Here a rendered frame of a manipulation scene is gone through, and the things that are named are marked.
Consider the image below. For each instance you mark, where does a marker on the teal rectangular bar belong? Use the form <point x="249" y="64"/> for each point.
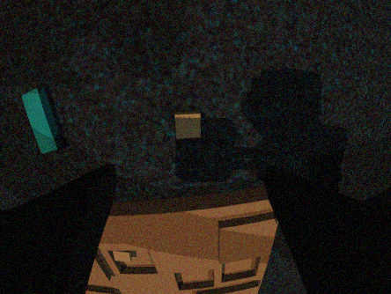
<point x="42" y="120"/>

